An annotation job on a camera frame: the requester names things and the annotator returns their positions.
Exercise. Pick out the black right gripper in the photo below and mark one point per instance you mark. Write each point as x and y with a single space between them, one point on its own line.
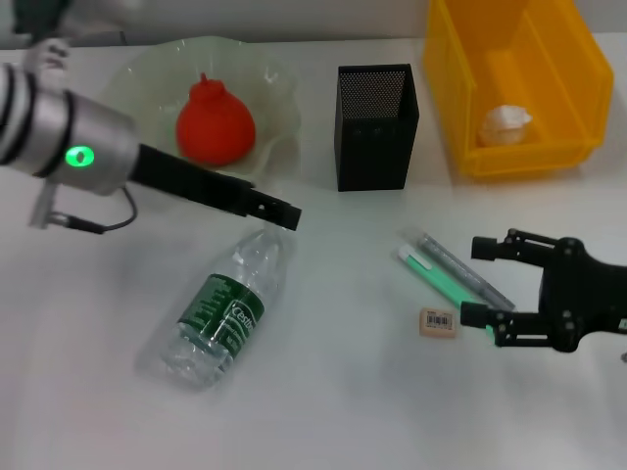
578 294

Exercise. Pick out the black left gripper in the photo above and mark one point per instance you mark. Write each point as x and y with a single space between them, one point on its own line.
191 181

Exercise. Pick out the green pen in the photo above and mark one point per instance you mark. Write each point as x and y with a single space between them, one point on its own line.
431 274

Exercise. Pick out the beige eraser with barcode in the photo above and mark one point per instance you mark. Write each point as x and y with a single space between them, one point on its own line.
438 325

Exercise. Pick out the clear green-label water bottle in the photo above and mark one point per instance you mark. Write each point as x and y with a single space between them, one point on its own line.
220 303

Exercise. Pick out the gray pen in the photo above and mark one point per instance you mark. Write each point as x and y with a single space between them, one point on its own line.
455 267

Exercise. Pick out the red-orange fruit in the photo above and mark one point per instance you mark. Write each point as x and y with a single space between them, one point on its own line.
215 122

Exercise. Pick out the black mesh pen holder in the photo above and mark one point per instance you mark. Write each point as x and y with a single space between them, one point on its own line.
372 152

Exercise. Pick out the white paper ball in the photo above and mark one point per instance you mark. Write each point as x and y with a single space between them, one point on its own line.
504 122

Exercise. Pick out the translucent green wavy fruit plate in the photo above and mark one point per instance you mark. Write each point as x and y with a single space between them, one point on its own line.
147 73

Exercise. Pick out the yellow plastic bin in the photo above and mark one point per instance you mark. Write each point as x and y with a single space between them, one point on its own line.
450 98

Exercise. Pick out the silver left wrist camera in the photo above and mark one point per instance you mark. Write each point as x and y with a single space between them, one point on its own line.
88 29

